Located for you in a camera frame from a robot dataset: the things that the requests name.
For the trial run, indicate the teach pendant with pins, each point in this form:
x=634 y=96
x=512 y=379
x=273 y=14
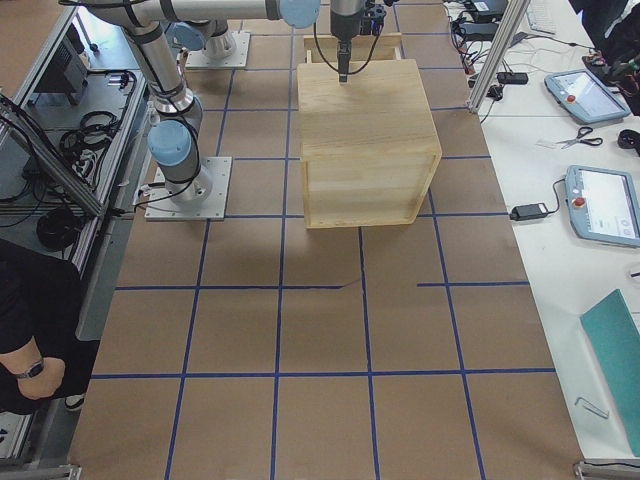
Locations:
x=585 y=97
x=602 y=205

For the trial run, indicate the wrist watch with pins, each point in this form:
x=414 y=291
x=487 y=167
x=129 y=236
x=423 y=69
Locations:
x=32 y=371

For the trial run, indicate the seated person's hand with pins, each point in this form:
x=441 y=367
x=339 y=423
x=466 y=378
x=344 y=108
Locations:
x=46 y=382

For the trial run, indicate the wooden drawer cabinet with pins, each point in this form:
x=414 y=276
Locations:
x=369 y=146

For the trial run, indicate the green folder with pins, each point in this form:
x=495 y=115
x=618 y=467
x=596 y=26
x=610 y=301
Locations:
x=614 y=338

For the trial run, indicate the metal allen key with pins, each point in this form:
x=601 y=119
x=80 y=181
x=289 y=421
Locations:
x=591 y=407

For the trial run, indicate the aluminium frame post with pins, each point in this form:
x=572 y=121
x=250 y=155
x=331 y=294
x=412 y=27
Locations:
x=512 y=17

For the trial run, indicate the silver robot arm away from cabinet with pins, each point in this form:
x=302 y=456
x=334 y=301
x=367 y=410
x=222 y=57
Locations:
x=172 y=141

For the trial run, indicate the teach pendant lower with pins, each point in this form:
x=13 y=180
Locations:
x=602 y=205

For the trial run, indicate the black power adapter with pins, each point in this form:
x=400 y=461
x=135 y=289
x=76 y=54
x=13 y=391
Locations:
x=526 y=212

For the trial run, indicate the black handled scissors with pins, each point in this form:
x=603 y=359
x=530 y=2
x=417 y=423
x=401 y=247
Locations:
x=582 y=137

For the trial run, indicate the teach pendant upper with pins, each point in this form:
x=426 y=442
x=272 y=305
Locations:
x=585 y=97

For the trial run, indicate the white arm base plate near cabinet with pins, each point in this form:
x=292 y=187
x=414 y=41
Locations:
x=222 y=52

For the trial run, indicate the black gripper away from cabinet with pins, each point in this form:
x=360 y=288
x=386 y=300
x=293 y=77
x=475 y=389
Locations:
x=343 y=26

